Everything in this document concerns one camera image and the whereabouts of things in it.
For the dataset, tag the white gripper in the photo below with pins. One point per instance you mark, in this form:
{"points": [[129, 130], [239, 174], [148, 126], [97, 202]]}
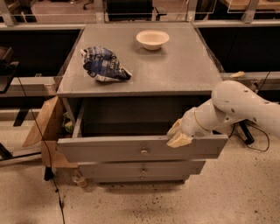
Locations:
{"points": [[189, 123]]}

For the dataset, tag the grey top drawer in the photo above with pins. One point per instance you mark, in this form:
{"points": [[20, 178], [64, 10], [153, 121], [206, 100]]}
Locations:
{"points": [[126, 129]]}

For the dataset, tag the grey drawer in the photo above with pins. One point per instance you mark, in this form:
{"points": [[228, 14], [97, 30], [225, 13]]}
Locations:
{"points": [[141, 179], [116, 170], [126, 129]]}

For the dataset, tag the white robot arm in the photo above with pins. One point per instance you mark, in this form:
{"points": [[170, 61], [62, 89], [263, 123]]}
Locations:
{"points": [[230, 103]]}

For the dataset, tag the grey middle drawer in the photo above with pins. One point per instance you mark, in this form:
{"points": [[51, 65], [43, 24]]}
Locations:
{"points": [[116, 170]]}

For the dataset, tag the grey drawer cabinet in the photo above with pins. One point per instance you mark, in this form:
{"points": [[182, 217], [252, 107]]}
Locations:
{"points": [[181, 67]]}

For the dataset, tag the grey bottom drawer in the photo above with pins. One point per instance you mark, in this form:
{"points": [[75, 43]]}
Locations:
{"points": [[141, 179]]}

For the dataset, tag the small yellow sponge piece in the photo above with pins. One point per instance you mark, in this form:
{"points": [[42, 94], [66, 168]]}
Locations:
{"points": [[236, 75]]}

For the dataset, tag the white bowl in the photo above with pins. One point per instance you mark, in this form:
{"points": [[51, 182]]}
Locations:
{"points": [[151, 39]]}

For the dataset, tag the crumpled blue chip bag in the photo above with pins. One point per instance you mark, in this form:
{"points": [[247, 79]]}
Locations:
{"points": [[102, 65]]}

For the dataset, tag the clear plastic cup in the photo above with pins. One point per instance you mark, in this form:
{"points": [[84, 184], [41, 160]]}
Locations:
{"points": [[78, 179]]}

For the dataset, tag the cardboard box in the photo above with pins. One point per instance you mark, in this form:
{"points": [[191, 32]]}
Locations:
{"points": [[47, 130]]}

